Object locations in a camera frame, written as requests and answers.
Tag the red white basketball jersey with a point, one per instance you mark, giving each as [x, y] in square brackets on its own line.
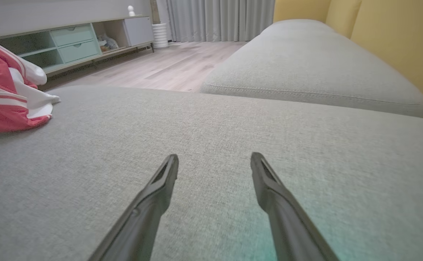
[1, 108]

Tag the wide yellow sofa back cushion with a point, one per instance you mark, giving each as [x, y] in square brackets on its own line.
[407, 43]

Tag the grey cabinet door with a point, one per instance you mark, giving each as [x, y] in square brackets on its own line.
[139, 30]

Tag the mint green cabinet drawer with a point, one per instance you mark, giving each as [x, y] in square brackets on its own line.
[79, 50]
[71, 35]

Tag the small white figurine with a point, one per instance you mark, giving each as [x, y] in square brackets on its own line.
[131, 11]

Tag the grey sofa seat cushion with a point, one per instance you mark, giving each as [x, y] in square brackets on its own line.
[294, 27]
[305, 69]

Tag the yellow sofa corner back cushion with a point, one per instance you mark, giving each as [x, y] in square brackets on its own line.
[298, 9]

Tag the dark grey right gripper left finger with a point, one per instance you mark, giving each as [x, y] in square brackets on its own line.
[146, 217]

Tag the long low media cabinet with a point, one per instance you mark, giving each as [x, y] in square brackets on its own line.
[33, 43]

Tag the narrow yellow sofa back cushion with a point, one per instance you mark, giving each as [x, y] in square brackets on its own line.
[341, 16]

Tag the grey pleated curtain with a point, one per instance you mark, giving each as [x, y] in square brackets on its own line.
[218, 18]

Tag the grey plush toy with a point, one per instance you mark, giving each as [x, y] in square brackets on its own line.
[108, 42]

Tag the white ribbed floor vase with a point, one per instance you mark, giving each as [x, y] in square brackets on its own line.
[160, 36]

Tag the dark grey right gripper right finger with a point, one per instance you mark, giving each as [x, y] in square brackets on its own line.
[287, 224]

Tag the large grey sofa chaise cushion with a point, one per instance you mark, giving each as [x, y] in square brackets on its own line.
[215, 123]

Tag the brown wooden post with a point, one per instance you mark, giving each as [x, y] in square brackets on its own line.
[155, 11]

